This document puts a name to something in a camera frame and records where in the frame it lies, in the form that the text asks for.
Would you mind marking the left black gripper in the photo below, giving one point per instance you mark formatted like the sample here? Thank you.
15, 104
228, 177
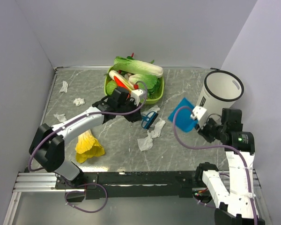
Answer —
134, 117

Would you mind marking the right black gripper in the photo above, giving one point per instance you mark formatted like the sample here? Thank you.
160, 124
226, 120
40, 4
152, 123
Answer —
203, 132

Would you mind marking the blue hand brush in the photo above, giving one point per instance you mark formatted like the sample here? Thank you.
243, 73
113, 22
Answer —
148, 119

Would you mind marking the blue dustpan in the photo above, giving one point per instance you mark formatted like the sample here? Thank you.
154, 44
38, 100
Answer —
184, 120

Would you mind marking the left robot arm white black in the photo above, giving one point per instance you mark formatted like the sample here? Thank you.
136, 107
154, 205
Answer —
48, 145

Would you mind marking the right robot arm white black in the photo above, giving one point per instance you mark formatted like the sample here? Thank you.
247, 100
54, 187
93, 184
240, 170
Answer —
234, 205

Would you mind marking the orange carrot toy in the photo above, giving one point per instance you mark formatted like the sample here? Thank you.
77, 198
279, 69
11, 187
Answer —
121, 82

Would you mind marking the paper scrap near tray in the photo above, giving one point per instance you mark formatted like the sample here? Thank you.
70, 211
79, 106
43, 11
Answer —
155, 109

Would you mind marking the round green cabbage toy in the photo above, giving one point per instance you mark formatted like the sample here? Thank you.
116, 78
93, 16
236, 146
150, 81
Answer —
110, 87

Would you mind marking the short napa cabbage toy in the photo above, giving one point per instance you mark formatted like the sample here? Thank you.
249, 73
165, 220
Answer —
151, 81

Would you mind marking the green vegetable tray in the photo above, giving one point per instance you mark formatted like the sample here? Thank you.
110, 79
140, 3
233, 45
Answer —
152, 97

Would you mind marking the paper scrap right of centre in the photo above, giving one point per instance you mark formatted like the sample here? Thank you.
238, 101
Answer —
156, 132

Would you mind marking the white leek toy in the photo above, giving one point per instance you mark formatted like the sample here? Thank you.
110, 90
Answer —
113, 73

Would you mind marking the long napa cabbage toy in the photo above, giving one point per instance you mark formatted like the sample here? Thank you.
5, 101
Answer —
136, 67

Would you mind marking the large centre paper scrap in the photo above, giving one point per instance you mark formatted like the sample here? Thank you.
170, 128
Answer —
145, 144

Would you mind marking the white trash bin black rim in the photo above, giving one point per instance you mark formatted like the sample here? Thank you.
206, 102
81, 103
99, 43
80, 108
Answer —
221, 89

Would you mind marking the paper scrap far left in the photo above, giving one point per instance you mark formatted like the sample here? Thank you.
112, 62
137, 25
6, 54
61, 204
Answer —
79, 101

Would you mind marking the yellow white cabbage toy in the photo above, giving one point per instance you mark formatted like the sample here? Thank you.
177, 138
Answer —
87, 147

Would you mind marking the paper scrap back left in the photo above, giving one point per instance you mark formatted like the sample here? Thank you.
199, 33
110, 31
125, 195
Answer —
64, 87

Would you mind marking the small paper scrap left edge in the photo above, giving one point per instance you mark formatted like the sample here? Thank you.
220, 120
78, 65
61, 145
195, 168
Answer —
60, 117

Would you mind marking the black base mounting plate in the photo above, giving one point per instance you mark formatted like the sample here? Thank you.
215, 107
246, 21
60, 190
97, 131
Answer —
96, 185

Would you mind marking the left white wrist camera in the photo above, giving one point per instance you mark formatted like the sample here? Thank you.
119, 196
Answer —
137, 95

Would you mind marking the aluminium rail frame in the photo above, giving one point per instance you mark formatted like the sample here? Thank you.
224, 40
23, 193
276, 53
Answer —
30, 182

